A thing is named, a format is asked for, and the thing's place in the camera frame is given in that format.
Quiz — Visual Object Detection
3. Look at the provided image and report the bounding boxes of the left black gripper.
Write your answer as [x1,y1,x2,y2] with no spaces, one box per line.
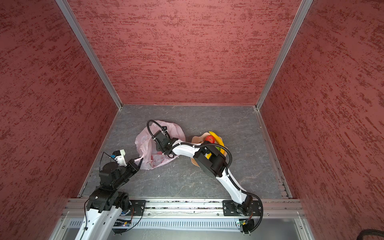
[113,156,144,189]

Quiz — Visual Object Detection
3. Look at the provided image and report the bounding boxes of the red fake fruit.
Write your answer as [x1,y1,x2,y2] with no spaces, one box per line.
[205,135,216,144]

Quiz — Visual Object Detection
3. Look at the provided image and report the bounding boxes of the left aluminium corner post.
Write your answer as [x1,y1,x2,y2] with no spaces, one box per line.
[56,0,124,111]

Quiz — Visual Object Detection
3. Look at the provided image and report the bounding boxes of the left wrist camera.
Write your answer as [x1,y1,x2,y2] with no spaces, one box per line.
[112,150,127,167]

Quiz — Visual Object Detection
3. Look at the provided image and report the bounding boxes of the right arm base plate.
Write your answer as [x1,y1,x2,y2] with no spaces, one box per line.
[222,200,263,217]

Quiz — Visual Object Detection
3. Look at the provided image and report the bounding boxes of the aluminium corner post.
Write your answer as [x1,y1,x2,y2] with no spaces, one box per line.
[256,0,313,111]
[56,0,124,111]

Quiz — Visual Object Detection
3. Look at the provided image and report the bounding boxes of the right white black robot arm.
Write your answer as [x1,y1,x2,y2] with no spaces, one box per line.
[152,131,253,216]

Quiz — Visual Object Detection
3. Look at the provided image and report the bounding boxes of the white slotted cable duct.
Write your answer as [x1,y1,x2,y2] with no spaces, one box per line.
[68,218,250,232]

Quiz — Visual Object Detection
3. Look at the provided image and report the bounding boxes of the black cable bottom right corner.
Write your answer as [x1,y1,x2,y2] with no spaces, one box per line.
[356,228,384,240]

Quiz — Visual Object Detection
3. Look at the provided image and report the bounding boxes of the left small circuit board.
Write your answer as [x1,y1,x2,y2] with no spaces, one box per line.
[114,219,132,228]

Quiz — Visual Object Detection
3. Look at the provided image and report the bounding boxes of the right small circuit board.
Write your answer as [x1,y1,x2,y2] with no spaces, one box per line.
[238,219,255,234]

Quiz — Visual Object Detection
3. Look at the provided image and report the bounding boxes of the yellow fake banana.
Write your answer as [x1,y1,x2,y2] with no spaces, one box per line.
[209,131,227,156]

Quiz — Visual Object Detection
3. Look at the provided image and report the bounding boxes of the small circuit board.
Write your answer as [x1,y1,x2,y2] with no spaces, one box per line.
[114,219,132,228]
[238,219,255,234]

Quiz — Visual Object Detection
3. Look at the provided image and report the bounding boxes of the aluminium front rail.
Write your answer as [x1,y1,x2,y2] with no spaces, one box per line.
[61,197,305,219]

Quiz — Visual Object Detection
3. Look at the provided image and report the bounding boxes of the pink plastic bag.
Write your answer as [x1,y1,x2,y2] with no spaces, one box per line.
[135,120,186,170]

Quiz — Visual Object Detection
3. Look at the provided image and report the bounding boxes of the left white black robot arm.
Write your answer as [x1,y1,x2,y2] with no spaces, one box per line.
[76,159,146,240]

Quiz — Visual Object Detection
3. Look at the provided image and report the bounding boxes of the right aluminium corner post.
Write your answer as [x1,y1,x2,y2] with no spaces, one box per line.
[256,0,313,111]

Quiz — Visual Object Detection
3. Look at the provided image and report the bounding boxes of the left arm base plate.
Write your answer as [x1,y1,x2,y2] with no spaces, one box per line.
[126,200,147,217]

